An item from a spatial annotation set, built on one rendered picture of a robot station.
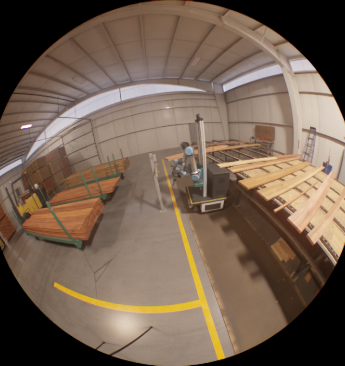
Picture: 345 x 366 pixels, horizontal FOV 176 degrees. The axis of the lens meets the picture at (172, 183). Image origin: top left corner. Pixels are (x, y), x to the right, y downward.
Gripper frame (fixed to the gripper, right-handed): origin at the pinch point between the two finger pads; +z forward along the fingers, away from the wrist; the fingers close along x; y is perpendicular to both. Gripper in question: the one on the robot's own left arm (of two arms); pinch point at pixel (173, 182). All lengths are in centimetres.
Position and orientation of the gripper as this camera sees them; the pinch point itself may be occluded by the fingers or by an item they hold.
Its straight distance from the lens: 198.2
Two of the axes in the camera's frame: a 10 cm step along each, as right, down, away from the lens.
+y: -9.6, -2.6, -0.7
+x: -0.9, 5.7, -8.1
